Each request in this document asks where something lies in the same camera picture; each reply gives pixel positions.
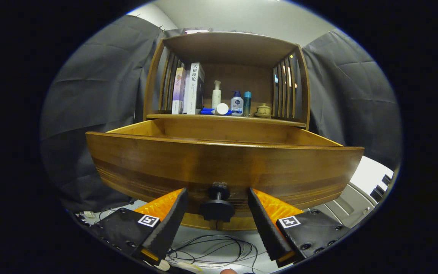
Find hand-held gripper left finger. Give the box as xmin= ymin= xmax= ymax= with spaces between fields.
xmin=90 ymin=187 xmax=189 ymax=267

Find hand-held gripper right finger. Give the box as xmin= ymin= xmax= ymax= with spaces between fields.
xmin=247 ymin=187 xmax=356 ymax=268

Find black drawer knob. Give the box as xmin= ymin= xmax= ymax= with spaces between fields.
xmin=199 ymin=182 xmax=235 ymax=223

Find brown wooden drawer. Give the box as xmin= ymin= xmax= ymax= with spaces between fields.
xmin=85 ymin=118 xmax=365 ymax=232

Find brown wooden countertop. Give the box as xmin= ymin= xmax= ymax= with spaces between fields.
xmin=146 ymin=112 xmax=307 ymax=128

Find brown wooden cabinet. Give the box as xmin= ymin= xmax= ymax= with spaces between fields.
xmin=143 ymin=31 xmax=311 ymax=231

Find grey moulded panel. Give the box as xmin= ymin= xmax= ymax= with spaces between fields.
xmin=310 ymin=182 xmax=380 ymax=229

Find white table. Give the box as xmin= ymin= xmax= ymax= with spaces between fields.
xmin=350 ymin=155 xmax=394 ymax=191

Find yellow lidded teacup with saucer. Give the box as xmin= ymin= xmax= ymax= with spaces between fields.
xmin=254 ymin=103 xmax=273 ymax=118

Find white bottle with blue cap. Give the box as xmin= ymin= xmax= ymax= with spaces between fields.
xmin=230 ymin=91 xmax=244 ymax=116

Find purple book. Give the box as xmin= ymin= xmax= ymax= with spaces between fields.
xmin=171 ymin=67 xmax=186 ymax=115

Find white pump bottle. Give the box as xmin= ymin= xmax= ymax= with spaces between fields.
xmin=211 ymin=80 xmax=222 ymax=109

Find thick white book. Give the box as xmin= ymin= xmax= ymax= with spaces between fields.
xmin=186 ymin=62 xmax=205 ymax=115

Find black backdrop cloth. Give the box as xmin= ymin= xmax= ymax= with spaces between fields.
xmin=40 ymin=14 xmax=402 ymax=213

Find black floor cables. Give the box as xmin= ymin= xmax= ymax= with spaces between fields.
xmin=166 ymin=234 xmax=259 ymax=269

